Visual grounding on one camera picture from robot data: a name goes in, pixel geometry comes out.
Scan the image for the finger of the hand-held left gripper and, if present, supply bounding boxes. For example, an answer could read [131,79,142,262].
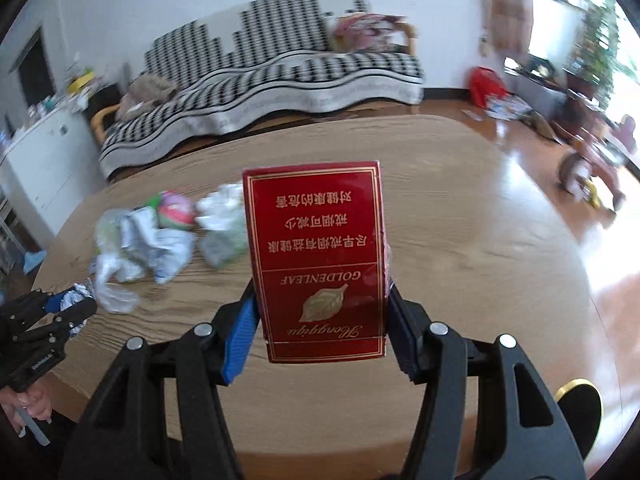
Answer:
[47,297,98,333]
[0,288,71,317]

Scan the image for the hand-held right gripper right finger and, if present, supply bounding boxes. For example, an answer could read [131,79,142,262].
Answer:
[387,285,586,480]

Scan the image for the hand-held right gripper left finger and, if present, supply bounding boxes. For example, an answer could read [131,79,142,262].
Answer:
[60,280,261,480]

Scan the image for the silver foil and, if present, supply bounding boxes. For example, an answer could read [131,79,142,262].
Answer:
[59,282,96,313]

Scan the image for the red cigarette box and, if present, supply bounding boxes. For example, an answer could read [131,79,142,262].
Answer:
[242,161,388,364]

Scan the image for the clear candy wrapper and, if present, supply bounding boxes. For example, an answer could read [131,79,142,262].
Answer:
[149,191,197,233]

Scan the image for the person's left hand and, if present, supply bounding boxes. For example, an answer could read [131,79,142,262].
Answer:
[0,379,55,437]

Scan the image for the blue cloth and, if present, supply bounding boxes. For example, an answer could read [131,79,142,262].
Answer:
[22,251,48,275]

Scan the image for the clear crumpled plastic bag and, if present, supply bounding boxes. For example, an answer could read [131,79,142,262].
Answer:
[89,208,142,315]

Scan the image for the grey green plastic wrapper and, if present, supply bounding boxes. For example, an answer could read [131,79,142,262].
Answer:
[198,227,250,269]

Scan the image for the crumpled white tissue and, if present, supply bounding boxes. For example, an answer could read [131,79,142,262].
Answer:
[195,183,247,233]

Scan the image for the white cabinet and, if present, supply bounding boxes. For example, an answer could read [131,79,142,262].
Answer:
[0,104,102,251]

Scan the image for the wooden sofa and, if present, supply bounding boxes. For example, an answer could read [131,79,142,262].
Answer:
[90,20,418,181]

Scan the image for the black round lid gold rim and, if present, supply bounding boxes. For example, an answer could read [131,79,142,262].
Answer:
[554,381,604,462]

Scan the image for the yellow item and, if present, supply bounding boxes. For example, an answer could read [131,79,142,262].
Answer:
[67,71,97,93]

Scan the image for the brown clothing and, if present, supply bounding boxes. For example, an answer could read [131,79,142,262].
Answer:
[116,73,179,122]

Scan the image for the scattered papers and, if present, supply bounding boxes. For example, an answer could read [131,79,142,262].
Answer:
[462,94,535,122]

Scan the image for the red ride-on toy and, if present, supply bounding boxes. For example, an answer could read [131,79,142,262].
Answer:
[556,105,640,213]

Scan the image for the sofa with striped blanket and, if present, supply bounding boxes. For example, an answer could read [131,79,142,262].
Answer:
[97,0,426,179]

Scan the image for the red bag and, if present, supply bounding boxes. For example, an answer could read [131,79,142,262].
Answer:
[469,66,507,109]

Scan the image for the low grey cabinet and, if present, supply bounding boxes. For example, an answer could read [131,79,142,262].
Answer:
[504,55,573,118]

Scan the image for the pink printed cushion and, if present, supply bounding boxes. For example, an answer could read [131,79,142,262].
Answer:
[331,12,408,52]

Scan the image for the patterned beige curtain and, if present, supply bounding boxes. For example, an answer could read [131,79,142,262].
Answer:
[487,0,535,63]

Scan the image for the green potted plant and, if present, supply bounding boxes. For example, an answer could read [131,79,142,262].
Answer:
[550,0,623,108]

